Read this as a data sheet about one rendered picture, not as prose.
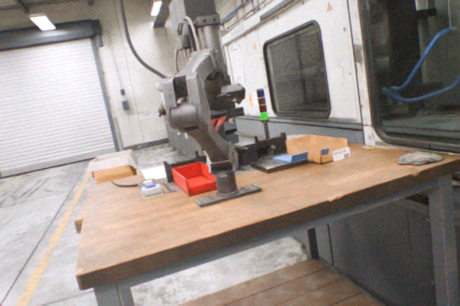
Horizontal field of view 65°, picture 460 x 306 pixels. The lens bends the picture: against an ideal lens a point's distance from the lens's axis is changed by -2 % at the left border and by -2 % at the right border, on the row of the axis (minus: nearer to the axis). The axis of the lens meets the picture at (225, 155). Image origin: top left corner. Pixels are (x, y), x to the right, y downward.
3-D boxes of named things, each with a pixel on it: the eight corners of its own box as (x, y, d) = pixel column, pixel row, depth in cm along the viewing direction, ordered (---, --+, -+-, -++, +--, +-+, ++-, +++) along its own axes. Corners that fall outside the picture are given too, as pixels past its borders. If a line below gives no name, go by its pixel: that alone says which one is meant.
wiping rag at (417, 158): (386, 166, 118) (418, 167, 106) (384, 157, 118) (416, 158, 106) (418, 156, 122) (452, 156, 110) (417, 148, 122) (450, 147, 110)
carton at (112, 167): (101, 190, 514) (93, 156, 505) (144, 182, 524) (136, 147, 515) (94, 203, 449) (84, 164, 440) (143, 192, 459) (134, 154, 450)
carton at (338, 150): (321, 167, 131) (318, 145, 130) (287, 158, 155) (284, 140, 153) (351, 159, 135) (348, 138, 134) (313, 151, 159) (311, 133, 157)
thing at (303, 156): (293, 163, 132) (292, 155, 131) (272, 159, 146) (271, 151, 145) (309, 159, 134) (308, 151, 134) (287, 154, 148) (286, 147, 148)
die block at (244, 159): (213, 174, 148) (210, 156, 146) (206, 170, 157) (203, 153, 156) (258, 162, 153) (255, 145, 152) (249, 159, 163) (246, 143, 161)
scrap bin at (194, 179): (189, 197, 120) (185, 179, 119) (174, 183, 144) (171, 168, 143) (223, 187, 124) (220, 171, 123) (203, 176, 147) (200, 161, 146)
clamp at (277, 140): (254, 160, 159) (249, 138, 158) (250, 159, 163) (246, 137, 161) (284, 153, 164) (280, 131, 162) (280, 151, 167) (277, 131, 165)
